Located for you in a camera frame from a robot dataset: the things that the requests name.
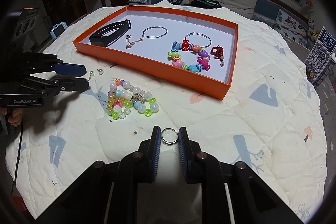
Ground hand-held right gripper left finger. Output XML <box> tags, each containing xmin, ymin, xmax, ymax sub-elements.
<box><xmin>39</xmin><ymin>126</ymin><xmax>161</xmax><ymax>224</ymax></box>

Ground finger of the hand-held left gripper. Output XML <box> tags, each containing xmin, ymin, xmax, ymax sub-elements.
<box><xmin>26</xmin><ymin>77</ymin><xmax>90</xmax><ymax>96</ymax></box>
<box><xmin>29</xmin><ymin>55</ymin><xmax>87</xmax><ymax>77</ymax></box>

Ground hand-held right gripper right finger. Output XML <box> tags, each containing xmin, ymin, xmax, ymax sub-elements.
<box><xmin>178</xmin><ymin>127</ymin><xmax>302</xmax><ymax>224</ymax></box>

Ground silver key ring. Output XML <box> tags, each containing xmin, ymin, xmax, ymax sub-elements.
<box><xmin>161</xmin><ymin>128</ymin><xmax>180</xmax><ymax>146</ymax></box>

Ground pearl stud earrings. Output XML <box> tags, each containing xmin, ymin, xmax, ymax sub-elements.
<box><xmin>88</xmin><ymin>69</ymin><xmax>104</xmax><ymax>80</ymax></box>

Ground pastel pearl bead bracelet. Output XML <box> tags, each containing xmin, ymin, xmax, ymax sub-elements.
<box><xmin>108</xmin><ymin>79</ymin><xmax>159</xmax><ymax>117</ymax></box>

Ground black smart band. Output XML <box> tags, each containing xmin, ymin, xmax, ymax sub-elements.
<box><xmin>89</xmin><ymin>19</ymin><xmax>132</xmax><ymax>47</ymax></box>

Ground gold chain bracelet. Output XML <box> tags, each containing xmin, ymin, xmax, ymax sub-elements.
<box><xmin>125</xmin><ymin>34</ymin><xmax>146</xmax><ymax>50</ymax></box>

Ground colourful candy bead bracelet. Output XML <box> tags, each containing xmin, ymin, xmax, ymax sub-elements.
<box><xmin>168</xmin><ymin>40</ymin><xmax>211</xmax><ymax>72</ymax></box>

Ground orange shallow box tray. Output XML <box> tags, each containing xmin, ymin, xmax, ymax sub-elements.
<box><xmin>73</xmin><ymin>5</ymin><xmax>238</xmax><ymax>101</ymax></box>

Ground thin silver hoop bangle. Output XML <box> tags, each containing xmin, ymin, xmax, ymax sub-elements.
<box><xmin>143</xmin><ymin>26</ymin><xmax>168</xmax><ymax>39</ymax></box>
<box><xmin>184</xmin><ymin>32</ymin><xmax>212</xmax><ymax>47</ymax></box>

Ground red plastic ring charm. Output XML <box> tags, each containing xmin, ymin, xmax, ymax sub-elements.
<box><xmin>210</xmin><ymin>45</ymin><xmax>225</xmax><ymax>67</ymax></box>

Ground person's left hand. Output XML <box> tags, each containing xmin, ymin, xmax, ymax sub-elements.
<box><xmin>5</xmin><ymin>107</ymin><xmax>25</xmax><ymax>126</ymax></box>

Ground blue kids smartwatch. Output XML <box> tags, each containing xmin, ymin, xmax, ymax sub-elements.
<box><xmin>50</xmin><ymin>24</ymin><xmax>68</xmax><ymax>40</ymax></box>

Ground small silver rings cluster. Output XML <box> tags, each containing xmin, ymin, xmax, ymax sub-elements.
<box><xmin>130</xmin><ymin>92</ymin><xmax>147</xmax><ymax>104</ymax></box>

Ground dark wooden cabinet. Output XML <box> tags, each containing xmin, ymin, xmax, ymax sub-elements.
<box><xmin>67</xmin><ymin>0</ymin><xmax>104</xmax><ymax>18</ymax></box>

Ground black backpack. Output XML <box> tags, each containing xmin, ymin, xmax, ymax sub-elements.
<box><xmin>188</xmin><ymin>0</ymin><xmax>222</xmax><ymax>8</ymax></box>

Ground blue and white carton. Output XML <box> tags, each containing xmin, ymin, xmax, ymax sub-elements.
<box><xmin>304</xmin><ymin>26</ymin><xmax>336</xmax><ymax>88</ymax></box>

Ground small butterfly print pillow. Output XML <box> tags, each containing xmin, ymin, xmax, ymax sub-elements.
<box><xmin>274</xmin><ymin>8</ymin><xmax>311</xmax><ymax>40</ymax></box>

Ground pile of plush toys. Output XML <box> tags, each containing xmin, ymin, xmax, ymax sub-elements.
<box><xmin>306</xmin><ymin>18</ymin><xmax>322</xmax><ymax>40</ymax></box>

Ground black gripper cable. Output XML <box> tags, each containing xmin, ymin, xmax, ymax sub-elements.
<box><xmin>11</xmin><ymin>119</ymin><xmax>25</xmax><ymax>197</ymax></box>

